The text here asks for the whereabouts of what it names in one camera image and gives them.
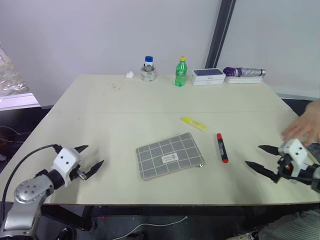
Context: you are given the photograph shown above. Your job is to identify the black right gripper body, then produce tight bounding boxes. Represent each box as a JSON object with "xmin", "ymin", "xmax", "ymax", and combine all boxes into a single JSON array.
[{"xmin": 276, "ymin": 153, "xmax": 293, "ymax": 178}]

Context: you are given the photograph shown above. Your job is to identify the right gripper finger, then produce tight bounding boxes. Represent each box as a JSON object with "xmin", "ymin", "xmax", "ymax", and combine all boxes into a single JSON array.
[
  {"xmin": 244, "ymin": 160, "xmax": 281, "ymax": 185},
  {"xmin": 258, "ymin": 145, "xmax": 280, "ymax": 158}
]

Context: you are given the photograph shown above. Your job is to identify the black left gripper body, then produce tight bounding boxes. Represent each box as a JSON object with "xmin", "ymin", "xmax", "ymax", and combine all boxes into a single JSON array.
[{"xmin": 70, "ymin": 163, "xmax": 89, "ymax": 183}]

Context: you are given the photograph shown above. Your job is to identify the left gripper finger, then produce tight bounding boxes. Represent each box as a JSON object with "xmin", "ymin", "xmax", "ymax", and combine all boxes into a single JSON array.
[
  {"xmin": 83, "ymin": 160, "xmax": 105, "ymax": 181},
  {"xmin": 74, "ymin": 144, "xmax": 90, "ymax": 154}
]

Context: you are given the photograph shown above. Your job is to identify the grey checked pouch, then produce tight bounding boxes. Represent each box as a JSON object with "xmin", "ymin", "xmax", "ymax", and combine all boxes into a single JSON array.
[{"xmin": 135, "ymin": 132, "xmax": 207, "ymax": 183}]

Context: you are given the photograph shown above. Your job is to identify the person's bare hand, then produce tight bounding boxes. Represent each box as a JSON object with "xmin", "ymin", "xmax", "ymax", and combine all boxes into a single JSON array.
[{"xmin": 281, "ymin": 99, "xmax": 320, "ymax": 148}]

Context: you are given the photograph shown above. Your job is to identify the red marker pen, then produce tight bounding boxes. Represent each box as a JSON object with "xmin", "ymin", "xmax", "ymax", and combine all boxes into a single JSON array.
[{"xmin": 215, "ymin": 132, "xmax": 230, "ymax": 164}]

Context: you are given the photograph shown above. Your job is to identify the person's striped clothing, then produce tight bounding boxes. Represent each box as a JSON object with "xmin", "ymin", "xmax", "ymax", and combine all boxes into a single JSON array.
[{"xmin": 258, "ymin": 209, "xmax": 320, "ymax": 240}]

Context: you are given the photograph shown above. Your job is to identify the dark rounded shape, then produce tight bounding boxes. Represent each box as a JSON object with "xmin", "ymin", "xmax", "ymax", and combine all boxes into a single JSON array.
[{"xmin": 50, "ymin": 225, "xmax": 77, "ymax": 240}]

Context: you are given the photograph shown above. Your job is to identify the white shoe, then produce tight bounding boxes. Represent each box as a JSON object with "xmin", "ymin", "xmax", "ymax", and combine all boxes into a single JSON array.
[{"xmin": 239, "ymin": 230, "xmax": 260, "ymax": 240}]

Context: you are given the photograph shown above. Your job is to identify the long white box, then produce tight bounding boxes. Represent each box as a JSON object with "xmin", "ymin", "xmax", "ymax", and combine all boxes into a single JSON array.
[{"xmin": 224, "ymin": 75, "xmax": 264, "ymax": 85}]

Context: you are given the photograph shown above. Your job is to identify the yellow highlighter pen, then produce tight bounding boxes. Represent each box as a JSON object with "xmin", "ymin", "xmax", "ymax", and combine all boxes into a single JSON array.
[{"xmin": 180, "ymin": 116, "xmax": 208, "ymax": 133}]

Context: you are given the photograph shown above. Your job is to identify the folded purple umbrella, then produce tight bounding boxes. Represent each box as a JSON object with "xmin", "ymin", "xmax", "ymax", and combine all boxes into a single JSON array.
[{"xmin": 222, "ymin": 66, "xmax": 267, "ymax": 78}]

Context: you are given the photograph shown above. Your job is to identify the flat white box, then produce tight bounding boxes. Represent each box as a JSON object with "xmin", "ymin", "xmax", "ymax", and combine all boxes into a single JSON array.
[{"xmin": 192, "ymin": 78, "xmax": 225, "ymax": 87}]

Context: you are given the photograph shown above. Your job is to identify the window with white sill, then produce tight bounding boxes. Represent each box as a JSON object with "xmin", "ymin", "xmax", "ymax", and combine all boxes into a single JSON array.
[{"xmin": 0, "ymin": 42, "xmax": 42, "ymax": 111}]

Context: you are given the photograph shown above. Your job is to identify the white box with dark lid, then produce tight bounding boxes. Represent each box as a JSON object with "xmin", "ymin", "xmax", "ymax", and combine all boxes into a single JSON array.
[{"xmin": 191, "ymin": 67, "xmax": 226, "ymax": 83}]

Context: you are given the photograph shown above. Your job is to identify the white tape roll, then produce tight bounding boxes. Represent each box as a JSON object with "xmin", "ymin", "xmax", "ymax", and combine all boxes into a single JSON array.
[{"xmin": 139, "ymin": 65, "xmax": 159, "ymax": 83}]

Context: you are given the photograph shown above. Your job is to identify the white bottle blue cap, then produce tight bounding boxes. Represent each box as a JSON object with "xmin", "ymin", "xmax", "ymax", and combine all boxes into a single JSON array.
[{"xmin": 143, "ymin": 55, "xmax": 155, "ymax": 72}]

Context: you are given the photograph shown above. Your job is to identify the green plastic bottle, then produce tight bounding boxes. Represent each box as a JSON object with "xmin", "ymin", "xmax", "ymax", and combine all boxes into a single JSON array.
[{"xmin": 174, "ymin": 56, "xmax": 189, "ymax": 88}]

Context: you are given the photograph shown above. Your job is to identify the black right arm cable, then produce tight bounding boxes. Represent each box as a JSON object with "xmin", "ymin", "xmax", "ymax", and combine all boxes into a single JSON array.
[{"xmin": 281, "ymin": 173, "xmax": 316, "ymax": 186}]

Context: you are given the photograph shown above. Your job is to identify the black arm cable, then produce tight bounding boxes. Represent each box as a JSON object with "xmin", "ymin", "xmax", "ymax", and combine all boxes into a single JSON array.
[
  {"xmin": 281, "ymin": 173, "xmax": 316, "ymax": 186},
  {"xmin": 1, "ymin": 144, "xmax": 63, "ymax": 202}
]

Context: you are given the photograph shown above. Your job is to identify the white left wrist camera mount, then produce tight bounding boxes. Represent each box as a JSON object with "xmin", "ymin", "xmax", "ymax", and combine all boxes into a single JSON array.
[{"xmin": 51, "ymin": 147, "xmax": 82, "ymax": 188}]

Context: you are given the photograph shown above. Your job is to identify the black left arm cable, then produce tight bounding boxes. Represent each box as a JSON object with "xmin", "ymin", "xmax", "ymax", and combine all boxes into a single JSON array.
[{"xmin": 1, "ymin": 144, "xmax": 63, "ymax": 202}]

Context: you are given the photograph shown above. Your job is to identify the black floor cables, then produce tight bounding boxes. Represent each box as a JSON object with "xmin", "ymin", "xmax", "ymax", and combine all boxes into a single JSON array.
[{"xmin": 0, "ymin": 125, "xmax": 29, "ymax": 145}]

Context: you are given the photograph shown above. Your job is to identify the white floor cable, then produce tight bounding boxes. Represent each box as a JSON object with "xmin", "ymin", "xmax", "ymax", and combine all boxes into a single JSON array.
[{"xmin": 116, "ymin": 215, "xmax": 189, "ymax": 239}]

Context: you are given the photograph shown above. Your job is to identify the dark wall pillar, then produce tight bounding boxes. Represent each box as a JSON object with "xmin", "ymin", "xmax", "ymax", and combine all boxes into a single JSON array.
[{"xmin": 204, "ymin": 0, "xmax": 237, "ymax": 70}]

